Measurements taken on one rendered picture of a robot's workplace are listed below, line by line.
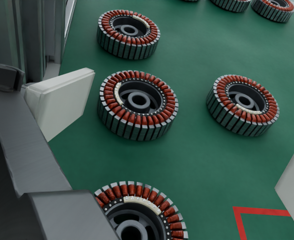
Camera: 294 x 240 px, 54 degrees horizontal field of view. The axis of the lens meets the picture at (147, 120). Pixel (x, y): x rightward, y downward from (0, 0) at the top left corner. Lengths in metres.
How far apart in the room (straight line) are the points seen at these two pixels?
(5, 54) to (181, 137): 0.26
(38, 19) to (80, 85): 0.21
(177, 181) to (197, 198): 0.03
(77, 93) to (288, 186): 0.13
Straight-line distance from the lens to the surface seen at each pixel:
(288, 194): 0.19
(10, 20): 0.25
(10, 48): 0.26
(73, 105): 0.16
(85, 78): 0.16
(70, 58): 0.50
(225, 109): 0.44
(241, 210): 0.39
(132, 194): 0.31
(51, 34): 0.44
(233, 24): 0.76
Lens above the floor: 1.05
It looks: 46 degrees down
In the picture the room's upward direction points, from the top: 20 degrees clockwise
